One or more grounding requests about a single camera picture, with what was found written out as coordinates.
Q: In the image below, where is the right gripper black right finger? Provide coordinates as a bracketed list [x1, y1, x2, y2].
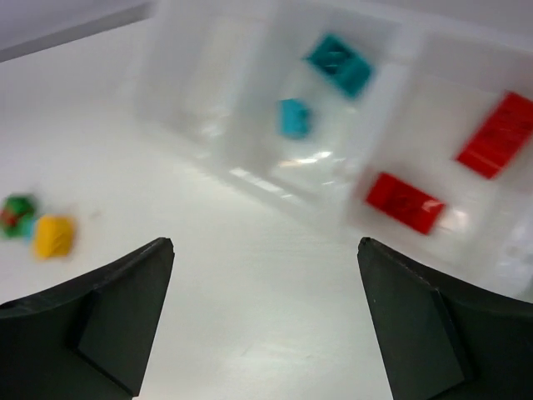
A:
[357, 237, 532, 399]

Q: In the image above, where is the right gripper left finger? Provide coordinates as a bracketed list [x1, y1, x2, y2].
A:
[1, 237, 174, 399]

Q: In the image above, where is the yellow rounded lego brick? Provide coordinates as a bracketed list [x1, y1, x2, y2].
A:
[32, 214, 77, 260]

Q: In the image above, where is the red curved burger brick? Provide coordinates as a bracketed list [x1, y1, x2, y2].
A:
[365, 172, 446, 235]

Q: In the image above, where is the red rounded lego brick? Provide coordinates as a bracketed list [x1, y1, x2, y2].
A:
[456, 92, 532, 179]

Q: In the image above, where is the small teal lego brick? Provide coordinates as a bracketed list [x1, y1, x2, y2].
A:
[278, 98, 312, 140]

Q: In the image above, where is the teal green printed lego brick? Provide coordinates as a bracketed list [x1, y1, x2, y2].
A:
[305, 33, 374, 99]

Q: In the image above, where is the clear four-compartment tray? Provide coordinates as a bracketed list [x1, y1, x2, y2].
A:
[134, 1, 532, 301]

